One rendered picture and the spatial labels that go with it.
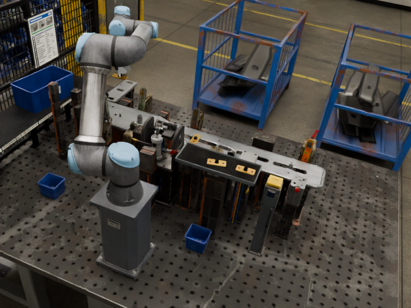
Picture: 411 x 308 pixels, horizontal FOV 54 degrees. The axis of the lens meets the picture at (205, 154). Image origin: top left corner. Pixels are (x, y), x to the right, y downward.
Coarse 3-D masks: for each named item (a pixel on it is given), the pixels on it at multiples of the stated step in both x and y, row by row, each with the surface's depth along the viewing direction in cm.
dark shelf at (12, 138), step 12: (12, 108) 218; (48, 108) 222; (0, 120) 208; (12, 120) 209; (24, 120) 211; (36, 120) 212; (0, 132) 201; (12, 132) 202; (24, 132) 205; (0, 144) 193
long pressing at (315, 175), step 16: (112, 112) 231; (128, 112) 232; (144, 112) 234; (192, 128) 227; (224, 144) 217; (240, 144) 219; (272, 160) 210; (288, 160) 212; (288, 176) 200; (304, 176) 202; (320, 176) 204
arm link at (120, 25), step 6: (114, 18) 185; (120, 18) 184; (126, 18) 188; (114, 24) 180; (120, 24) 180; (126, 24) 182; (132, 24) 183; (114, 30) 181; (120, 30) 181; (126, 30) 183; (132, 30) 183
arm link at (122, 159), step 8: (112, 144) 152; (120, 144) 153; (128, 144) 155; (104, 152) 150; (112, 152) 149; (120, 152) 150; (128, 152) 151; (136, 152) 152; (104, 160) 149; (112, 160) 149; (120, 160) 147; (128, 160) 148; (136, 160) 151; (104, 168) 150; (112, 168) 150; (120, 168) 149; (128, 168) 150; (136, 168) 153; (104, 176) 154; (112, 176) 153; (120, 176) 152; (128, 176) 152; (136, 176) 156; (120, 184) 154; (128, 184) 155
